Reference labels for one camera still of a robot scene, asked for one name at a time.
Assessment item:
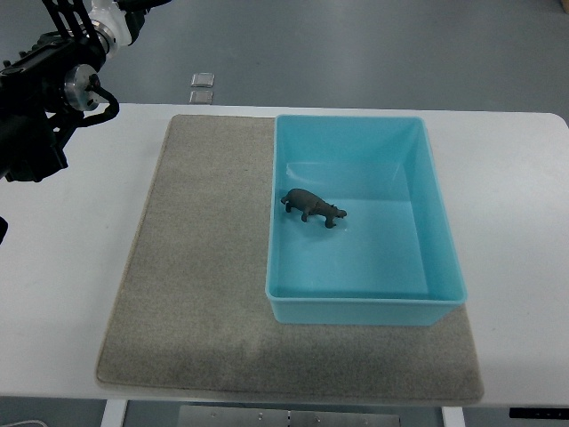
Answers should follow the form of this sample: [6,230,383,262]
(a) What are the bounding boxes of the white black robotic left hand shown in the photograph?
[88,0,170,52]

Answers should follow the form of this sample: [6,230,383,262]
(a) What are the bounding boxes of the brown toy hippo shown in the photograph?
[280,188,348,229]

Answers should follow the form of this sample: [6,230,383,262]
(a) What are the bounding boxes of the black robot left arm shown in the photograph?
[1,28,119,182]

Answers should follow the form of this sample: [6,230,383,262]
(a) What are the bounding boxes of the blue plastic box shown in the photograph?
[266,115,468,326]

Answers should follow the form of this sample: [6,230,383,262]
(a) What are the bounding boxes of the upper floor socket plate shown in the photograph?
[190,73,215,88]

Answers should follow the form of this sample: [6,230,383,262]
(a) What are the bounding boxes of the floor socket plate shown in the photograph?
[189,90,213,105]
[190,73,215,88]

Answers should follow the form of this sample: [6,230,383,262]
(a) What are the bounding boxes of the lower floor socket plate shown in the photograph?
[189,90,213,105]

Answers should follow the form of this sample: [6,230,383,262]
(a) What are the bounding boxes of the grey felt mat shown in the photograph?
[96,115,484,405]

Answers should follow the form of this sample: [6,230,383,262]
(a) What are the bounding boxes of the metal plate under table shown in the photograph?
[177,405,401,427]

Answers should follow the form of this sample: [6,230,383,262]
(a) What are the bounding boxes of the black table control panel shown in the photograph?
[509,407,569,420]

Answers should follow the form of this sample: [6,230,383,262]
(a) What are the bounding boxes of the black ribbed bracket on wrist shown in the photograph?
[42,0,100,44]

